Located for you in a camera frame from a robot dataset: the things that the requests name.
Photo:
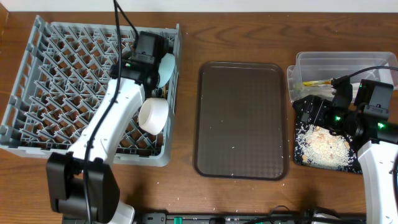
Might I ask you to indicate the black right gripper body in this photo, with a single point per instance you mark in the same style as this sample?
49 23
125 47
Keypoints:
325 116

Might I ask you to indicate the white paper napkin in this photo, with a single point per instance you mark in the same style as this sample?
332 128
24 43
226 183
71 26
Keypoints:
325 92

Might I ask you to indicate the green snack wrapper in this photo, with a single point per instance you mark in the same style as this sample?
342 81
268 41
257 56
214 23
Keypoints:
317 83

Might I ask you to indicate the light blue small bowl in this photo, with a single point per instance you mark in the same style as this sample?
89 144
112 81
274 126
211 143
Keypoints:
166 69

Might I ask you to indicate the pink small bowl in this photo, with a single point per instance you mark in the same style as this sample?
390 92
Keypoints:
153 115

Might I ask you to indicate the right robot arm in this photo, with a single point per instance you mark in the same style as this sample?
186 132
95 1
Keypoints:
363 117

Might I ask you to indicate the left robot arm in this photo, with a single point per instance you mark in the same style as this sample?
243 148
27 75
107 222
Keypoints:
81 182

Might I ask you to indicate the clear plastic waste bin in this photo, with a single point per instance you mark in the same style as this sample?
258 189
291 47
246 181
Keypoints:
311 66

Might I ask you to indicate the black flat waste tray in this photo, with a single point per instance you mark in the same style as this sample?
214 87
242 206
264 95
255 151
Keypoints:
326 152

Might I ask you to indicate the spilled rice pile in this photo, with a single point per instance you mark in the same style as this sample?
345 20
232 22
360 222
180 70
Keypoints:
323 146

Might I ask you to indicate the dark brown serving tray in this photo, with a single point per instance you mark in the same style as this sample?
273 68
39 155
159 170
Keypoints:
241 123

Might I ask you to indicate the grey plastic dish rack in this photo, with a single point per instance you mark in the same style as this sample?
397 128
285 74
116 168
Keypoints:
61 81

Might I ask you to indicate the black rail at table edge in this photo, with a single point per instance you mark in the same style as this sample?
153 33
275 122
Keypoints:
279 214

